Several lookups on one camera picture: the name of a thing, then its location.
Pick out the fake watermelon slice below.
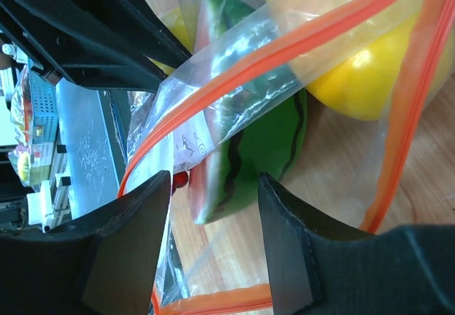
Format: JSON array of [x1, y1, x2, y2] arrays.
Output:
[[188, 0, 307, 225]]

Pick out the orange yellow fake mango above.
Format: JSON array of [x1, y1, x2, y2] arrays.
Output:
[[266, 0, 454, 121]]

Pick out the yellow fake lemon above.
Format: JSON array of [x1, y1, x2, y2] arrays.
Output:
[[149, 7, 200, 75]]

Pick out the dark purple fake grapes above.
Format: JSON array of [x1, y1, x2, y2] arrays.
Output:
[[171, 171, 189, 194]]

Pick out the clear zip top bag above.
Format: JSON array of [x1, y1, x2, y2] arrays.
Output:
[[120, 0, 454, 314]]

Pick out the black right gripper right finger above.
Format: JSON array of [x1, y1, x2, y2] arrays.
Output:
[[258, 173, 454, 314]]

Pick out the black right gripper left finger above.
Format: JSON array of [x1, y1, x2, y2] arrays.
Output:
[[1, 171, 171, 314]]

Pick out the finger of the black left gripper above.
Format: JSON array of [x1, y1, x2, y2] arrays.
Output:
[[1, 0, 166, 92], [71, 0, 191, 67]]

